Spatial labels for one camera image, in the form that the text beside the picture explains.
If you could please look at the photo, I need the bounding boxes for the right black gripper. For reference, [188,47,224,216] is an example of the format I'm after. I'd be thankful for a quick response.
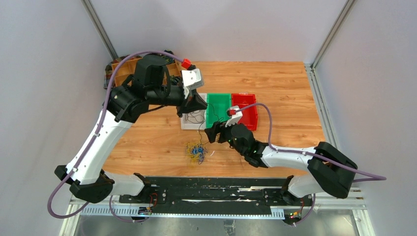
[205,118,246,156]

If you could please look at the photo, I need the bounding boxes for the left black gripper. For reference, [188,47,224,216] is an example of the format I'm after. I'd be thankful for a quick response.
[148,85,209,118]

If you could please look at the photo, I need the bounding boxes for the dark brown wire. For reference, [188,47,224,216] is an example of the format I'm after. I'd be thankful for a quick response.
[184,102,225,144]

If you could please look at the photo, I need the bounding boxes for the blue yellow wires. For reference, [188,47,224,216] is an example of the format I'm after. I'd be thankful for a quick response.
[185,140,209,165]

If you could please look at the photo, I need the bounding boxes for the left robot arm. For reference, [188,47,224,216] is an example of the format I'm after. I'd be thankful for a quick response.
[55,53,207,204]

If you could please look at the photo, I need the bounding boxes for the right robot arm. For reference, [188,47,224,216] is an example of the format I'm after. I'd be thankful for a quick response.
[205,122,357,205]

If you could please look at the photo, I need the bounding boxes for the white plastic bin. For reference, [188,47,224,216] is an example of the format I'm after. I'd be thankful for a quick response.
[180,110,207,130]

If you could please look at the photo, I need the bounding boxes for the green plastic bin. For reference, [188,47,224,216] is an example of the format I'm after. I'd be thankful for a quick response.
[206,93,232,128]

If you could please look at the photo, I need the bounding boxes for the red plastic bin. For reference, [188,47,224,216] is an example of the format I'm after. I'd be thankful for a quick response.
[231,93,258,131]

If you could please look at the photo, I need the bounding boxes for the wooden compartment tray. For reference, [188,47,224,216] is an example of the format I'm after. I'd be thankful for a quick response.
[106,56,182,87]

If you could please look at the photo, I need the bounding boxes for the plaid cloth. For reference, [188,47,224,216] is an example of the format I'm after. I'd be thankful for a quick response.
[103,55,141,89]

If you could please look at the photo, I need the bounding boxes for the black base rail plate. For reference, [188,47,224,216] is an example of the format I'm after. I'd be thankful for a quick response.
[116,177,312,217]

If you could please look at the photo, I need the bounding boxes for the aluminium frame rail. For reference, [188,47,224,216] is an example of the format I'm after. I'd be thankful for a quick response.
[60,177,375,236]

